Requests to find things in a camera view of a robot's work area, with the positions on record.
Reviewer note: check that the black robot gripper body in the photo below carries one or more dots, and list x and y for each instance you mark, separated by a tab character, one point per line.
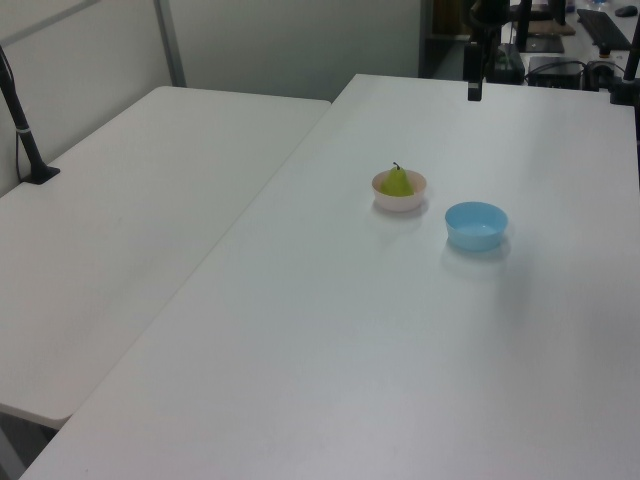
489	10

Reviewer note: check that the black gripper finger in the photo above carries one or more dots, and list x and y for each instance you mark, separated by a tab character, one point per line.
485	55
473	65

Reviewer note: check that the green pear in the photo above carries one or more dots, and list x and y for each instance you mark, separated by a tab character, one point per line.
397	183

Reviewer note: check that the pink plastic bowl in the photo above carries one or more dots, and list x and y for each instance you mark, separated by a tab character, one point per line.
400	202

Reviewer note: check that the light blue plastic bowl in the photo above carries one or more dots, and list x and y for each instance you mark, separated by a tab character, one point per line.
476	232

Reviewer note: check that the black monitor stand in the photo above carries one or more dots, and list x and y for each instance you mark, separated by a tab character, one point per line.
535	42

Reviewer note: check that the brown wooden board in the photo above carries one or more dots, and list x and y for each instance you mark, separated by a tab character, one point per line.
550	26

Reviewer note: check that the black electronics box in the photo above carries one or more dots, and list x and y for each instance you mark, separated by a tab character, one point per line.
555	71

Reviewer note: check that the black keyboard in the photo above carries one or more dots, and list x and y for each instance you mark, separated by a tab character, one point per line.
604	29

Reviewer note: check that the emergency stop button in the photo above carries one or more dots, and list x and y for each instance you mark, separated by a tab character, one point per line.
605	51

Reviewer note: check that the dark computer mouse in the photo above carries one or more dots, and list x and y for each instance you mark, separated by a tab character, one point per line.
624	10

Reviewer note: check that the adjoining white table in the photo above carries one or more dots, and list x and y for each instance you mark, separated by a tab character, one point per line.
110	225

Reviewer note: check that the black camera stand with clamp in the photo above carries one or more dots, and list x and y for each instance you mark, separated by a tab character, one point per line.
24	135
626	75

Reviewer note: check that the grey metal partition post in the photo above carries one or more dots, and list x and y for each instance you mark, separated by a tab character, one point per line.
170	42

